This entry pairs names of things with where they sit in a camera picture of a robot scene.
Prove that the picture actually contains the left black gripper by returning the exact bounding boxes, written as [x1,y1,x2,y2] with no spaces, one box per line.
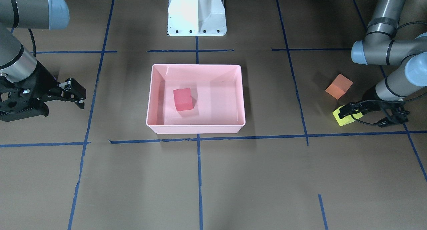
[338,87,410,128]

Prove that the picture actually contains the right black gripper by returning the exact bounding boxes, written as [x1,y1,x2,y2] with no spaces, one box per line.
[0,61,86,122]

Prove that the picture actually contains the yellow-green foam block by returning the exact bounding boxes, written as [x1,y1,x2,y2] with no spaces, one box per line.
[332,105,363,126]

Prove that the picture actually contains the pink foam block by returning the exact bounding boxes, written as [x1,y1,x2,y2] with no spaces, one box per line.
[173,88,194,111]

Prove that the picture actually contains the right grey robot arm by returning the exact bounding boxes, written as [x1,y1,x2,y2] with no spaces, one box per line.
[0,0,86,122]

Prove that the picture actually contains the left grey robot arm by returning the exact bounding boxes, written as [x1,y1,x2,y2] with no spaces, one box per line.
[333,0,427,128]

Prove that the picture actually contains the pink plastic bin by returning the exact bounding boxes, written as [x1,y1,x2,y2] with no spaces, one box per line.
[145,64,246,134]

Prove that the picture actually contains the orange foam block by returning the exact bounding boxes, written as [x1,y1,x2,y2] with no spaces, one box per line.
[325,74,353,100]

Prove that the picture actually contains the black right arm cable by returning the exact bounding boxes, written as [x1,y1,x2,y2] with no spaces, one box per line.
[28,29,36,57]

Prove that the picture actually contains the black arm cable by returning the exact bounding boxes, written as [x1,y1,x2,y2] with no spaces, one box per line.
[28,29,36,57]
[354,21,427,126]

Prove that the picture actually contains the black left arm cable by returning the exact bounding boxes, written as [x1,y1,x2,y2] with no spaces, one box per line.
[354,21,427,126]

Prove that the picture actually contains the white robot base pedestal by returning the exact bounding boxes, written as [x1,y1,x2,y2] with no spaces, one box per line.
[167,0,227,37]

